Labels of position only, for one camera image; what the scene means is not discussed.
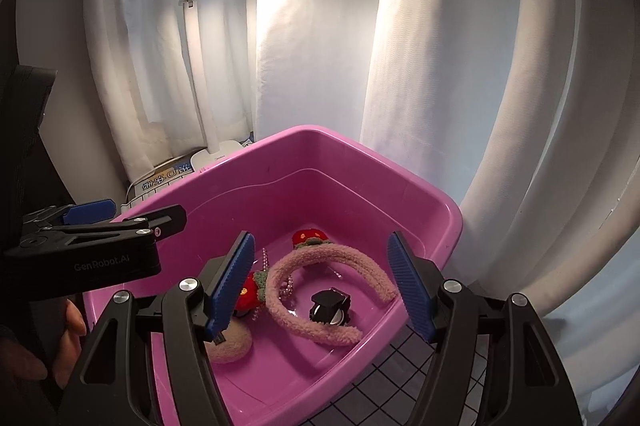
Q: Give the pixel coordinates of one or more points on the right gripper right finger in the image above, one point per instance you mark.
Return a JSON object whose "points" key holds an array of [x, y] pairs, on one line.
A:
{"points": [[525, 380]]}

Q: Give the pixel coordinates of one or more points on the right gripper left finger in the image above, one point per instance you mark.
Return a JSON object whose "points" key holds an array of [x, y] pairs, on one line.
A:
{"points": [[113, 382]]}

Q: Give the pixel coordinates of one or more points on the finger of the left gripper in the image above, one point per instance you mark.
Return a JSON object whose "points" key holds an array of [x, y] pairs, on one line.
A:
{"points": [[81, 214], [162, 223]]}

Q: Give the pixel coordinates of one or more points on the pink strawberry plush headband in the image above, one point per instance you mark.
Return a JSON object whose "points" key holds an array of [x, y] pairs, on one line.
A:
{"points": [[282, 289]]}

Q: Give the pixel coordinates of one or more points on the beige fuzzy round pouch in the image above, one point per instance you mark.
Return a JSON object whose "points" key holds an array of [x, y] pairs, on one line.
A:
{"points": [[237, 343]]}

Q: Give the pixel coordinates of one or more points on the black wristwatch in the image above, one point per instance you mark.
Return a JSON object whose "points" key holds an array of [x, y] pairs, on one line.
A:
{"points": [[330, 307]]}

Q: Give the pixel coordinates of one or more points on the person's left hand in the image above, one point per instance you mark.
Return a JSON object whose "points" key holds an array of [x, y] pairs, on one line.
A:
{"points": [[41, 340]]}

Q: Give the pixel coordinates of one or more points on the printed box under lamp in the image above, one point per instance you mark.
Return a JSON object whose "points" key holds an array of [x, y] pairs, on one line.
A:
{"points": [[160, 178]]}

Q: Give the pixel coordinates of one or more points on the white desk lamp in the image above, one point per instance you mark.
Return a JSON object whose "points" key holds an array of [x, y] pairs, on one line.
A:
{"points": [[215, 35]]}

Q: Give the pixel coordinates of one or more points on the black grid white cloth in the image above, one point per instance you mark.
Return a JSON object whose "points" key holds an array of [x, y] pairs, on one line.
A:
{"points": [[387, 389]]}

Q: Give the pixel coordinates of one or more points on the pink plastic bin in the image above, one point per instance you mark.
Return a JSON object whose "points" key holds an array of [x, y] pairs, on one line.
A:
{"points": [[306, 177]]}

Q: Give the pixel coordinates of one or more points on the white curtain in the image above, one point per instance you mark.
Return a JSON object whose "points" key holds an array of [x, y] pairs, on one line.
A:
{"points": [[526, 112]]}

